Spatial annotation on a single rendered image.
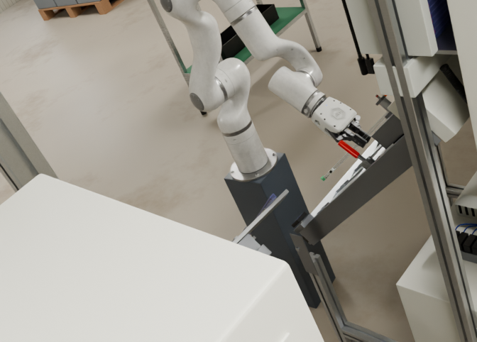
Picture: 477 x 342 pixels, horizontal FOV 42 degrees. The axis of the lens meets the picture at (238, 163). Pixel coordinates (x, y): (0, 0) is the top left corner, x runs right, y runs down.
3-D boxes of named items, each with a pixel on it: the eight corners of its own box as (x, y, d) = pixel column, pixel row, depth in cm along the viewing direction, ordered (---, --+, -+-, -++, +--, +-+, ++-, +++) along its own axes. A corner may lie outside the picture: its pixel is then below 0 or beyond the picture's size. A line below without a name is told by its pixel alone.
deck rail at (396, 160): (313, 245, 193) (298, 232, 194) (316, 241, 194) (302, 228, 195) (437, 145, 131) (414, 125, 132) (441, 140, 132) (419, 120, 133)
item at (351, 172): (316, 241, 194) (299, 225, 195) (419, 118, 226) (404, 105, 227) (318, 240, 193) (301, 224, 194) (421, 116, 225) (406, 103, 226)
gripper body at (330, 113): (309, 108, 177) (341, 130, 174) (329, 88, 182) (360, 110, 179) (303, 123, 183) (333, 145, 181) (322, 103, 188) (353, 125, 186)
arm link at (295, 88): (315, 101, 189) (298, 118, 184) (281, 77, 193) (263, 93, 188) (324, 83, 183) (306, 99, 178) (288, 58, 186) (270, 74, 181)
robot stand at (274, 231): (282, 299, 274) (223, 178, 237) (302, 269, 284) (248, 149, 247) (316, 309, 263) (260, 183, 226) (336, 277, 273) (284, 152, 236)
